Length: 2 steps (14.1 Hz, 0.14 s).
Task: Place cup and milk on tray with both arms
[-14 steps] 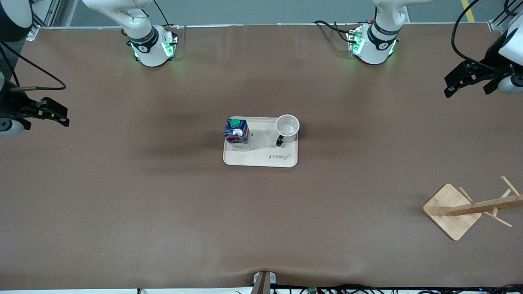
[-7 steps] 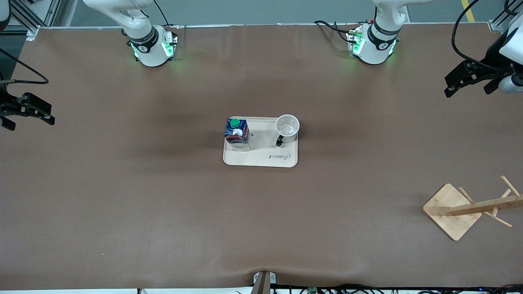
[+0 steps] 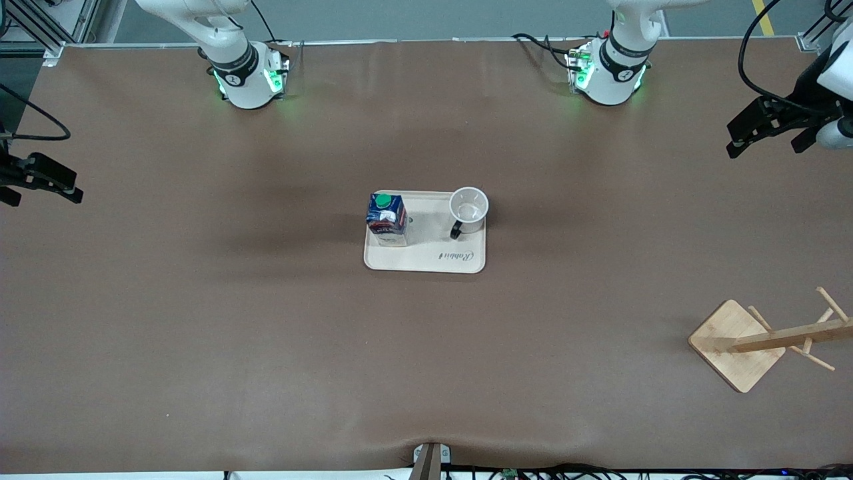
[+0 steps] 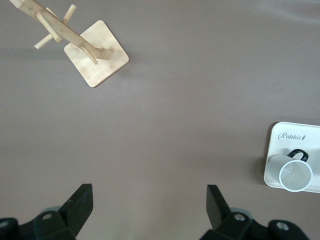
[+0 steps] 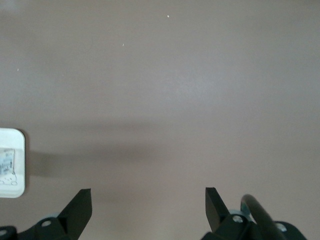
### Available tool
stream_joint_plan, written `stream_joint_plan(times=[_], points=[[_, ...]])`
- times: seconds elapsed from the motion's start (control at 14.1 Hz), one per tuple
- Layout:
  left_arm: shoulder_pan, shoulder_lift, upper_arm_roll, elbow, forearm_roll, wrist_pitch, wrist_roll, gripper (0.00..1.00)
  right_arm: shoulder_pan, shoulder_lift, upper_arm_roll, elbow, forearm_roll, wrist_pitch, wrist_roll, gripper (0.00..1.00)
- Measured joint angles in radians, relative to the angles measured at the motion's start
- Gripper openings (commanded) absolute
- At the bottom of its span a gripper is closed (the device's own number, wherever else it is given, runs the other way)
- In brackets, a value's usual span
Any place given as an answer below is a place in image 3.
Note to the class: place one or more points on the metal camera mount clamp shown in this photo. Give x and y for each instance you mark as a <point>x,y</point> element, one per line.
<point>430,463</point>

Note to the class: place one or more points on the wooden mug stand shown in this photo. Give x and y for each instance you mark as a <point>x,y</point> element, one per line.
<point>733,346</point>

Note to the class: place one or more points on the aluminium frame profile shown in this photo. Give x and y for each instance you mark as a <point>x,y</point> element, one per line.
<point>83,20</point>

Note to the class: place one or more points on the brown table cover sheet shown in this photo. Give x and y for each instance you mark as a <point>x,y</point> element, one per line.
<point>426,373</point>

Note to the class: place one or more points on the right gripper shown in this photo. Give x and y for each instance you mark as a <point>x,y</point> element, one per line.
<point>8,172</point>

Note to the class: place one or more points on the aluminium frame corner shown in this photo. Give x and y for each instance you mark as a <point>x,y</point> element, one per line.
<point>810,41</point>

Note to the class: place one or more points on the beige rabbit print tray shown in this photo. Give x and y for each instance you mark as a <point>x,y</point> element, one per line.
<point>433,256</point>

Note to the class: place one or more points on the blue milk carton green cap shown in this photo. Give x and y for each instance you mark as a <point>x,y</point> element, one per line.
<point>386,220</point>

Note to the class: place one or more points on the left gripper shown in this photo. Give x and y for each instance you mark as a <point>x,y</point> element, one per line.
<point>804,101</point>

